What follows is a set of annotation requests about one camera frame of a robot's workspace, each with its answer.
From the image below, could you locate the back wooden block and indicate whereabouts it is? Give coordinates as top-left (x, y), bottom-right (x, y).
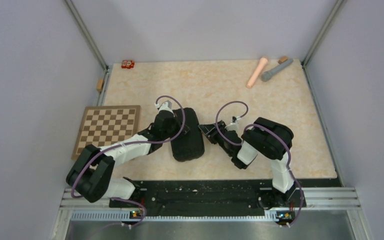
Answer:
top-left (277, 55), bottom-right (289, 64)

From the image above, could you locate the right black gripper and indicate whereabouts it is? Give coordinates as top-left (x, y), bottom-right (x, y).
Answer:
top-left (198, 119), bottom-right (234, 157)

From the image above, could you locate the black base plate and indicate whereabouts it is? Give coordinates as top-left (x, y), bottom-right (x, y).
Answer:
top-left (109, 178), bottom-right (307, 218)

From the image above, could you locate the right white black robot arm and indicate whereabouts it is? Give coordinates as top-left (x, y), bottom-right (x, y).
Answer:
top-left (198, 117), bottom-right (305, 210)

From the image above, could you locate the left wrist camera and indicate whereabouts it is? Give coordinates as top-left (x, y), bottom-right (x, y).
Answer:
top-left (154, 100), bottom-right (174, 115)

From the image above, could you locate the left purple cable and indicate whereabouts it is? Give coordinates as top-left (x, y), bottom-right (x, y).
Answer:
top-left (70, 95), bottom-right (187, 229)

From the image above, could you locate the aluminium frame rail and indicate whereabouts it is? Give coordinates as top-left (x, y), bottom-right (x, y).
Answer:
top-left (51, 187), bottom-right (372, 240)

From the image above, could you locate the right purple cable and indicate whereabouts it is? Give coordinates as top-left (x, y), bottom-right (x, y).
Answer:
top-left (214, 100), bottom-right (305, 229)

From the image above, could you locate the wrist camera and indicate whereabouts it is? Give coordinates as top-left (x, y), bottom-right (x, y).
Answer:
top-left (226, 116), bottom-right (242, 131)
top-left (154, 100), bottom-right (174, 115)

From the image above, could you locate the pink toy microphone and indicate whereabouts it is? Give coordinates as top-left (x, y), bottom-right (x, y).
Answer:
top-left (245, 56), bottom-right (269, 89)

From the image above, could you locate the black plastic tool case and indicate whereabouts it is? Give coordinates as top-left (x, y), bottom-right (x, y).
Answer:
top-left (170, 107), bottom-right (205, 162)

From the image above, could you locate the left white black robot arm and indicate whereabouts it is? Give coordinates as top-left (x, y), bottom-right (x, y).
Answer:
top-left (66, 108), bottom-right (187, 207)

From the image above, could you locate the wooden block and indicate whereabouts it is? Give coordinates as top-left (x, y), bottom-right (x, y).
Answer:
top-left (96, 78), bottom-right (105, 93)
top-left (277, 55), bottom-right (289, 64)

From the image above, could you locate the wooden chessboard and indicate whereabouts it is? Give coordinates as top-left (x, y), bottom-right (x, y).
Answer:
top-left (71, 105), bottom-right (141, 161)

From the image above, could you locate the purple cable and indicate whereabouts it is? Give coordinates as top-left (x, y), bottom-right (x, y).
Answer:
top-left (214, 100), bottom-right (305, 229)
top-left (70, 95), bottom-right (187, 229)

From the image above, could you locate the left wooden block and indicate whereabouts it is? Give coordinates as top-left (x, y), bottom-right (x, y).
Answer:
top-left (96, 78), bottom-right (105, 93)

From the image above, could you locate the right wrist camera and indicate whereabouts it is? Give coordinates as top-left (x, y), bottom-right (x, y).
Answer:
top-left (226, 116), bottom-right (242, 131)

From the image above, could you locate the red toy car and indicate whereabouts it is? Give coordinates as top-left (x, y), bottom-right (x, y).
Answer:
top-left (121, 60), bottom-right (135, 69)

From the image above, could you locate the grey toy microphone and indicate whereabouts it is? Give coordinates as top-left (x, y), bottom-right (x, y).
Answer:
top-left (261, 58), bottom-right (294, 82)

